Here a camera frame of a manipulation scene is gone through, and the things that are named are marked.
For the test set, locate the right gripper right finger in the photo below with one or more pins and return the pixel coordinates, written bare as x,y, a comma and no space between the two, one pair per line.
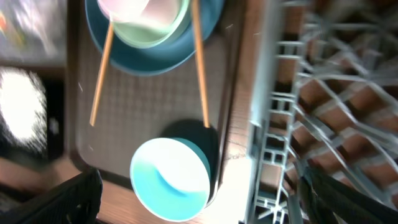
324,199

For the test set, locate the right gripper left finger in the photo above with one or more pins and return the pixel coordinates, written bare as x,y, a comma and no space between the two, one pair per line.
77,200

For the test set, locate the light blue bowl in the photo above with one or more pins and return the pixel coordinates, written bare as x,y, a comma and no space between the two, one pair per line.
171,178

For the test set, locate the white rice pile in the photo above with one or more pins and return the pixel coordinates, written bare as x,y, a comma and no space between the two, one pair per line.
23,110

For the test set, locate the wooden chopstick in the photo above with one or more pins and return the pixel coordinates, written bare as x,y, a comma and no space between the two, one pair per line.
200,62
101,74

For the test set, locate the pink cup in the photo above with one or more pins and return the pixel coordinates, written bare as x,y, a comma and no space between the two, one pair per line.
157,11

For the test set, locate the grey dishwasher rack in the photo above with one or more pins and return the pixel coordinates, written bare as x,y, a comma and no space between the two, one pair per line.
325,95

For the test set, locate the black waste tray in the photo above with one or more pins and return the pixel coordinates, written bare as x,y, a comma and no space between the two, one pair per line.
54,84

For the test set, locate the brown serving tray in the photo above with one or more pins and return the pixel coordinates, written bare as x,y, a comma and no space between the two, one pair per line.
134,109

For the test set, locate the dark blue plate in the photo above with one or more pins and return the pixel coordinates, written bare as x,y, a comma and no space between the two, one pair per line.
158,59

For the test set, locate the clear plastic bin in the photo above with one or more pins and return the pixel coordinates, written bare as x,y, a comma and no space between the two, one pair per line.
34,31

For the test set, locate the light green bowl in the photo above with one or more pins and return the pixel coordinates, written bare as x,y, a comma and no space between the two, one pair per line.
144,35

